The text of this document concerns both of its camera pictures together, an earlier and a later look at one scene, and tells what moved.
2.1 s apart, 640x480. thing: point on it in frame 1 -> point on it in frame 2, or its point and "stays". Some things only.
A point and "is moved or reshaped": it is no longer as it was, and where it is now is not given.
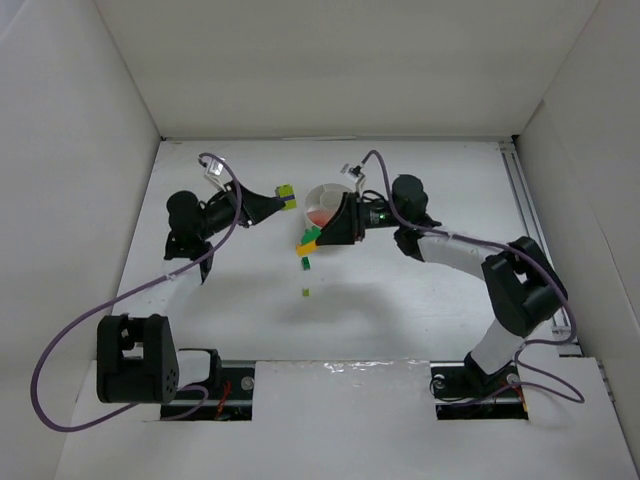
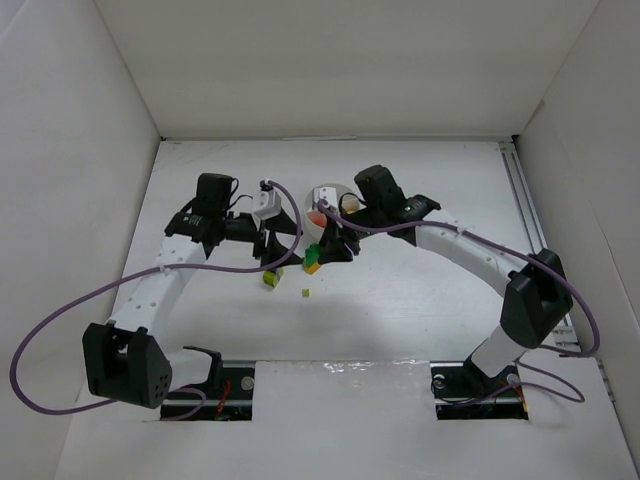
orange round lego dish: [320, 217] stays
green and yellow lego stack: [308, 244] -> [311, 258]
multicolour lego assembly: [286, 193] is moved or reshaped
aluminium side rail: [536, 232] stays
